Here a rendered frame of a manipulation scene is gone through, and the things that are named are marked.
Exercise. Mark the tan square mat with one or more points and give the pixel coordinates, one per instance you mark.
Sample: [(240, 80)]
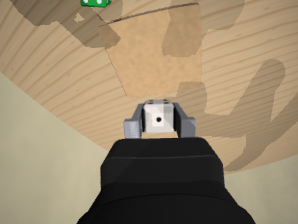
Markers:
[(157, 52)]

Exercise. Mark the green die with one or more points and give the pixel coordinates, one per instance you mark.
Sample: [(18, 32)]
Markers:
[(95, 3)]

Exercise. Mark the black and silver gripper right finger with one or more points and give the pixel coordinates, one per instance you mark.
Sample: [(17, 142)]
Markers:
[(182, 124)]

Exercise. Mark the white die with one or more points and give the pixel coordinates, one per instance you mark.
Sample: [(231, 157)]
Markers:
[(158, 116)]

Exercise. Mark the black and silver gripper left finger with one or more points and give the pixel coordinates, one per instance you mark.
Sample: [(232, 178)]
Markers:
[(132, 126)]

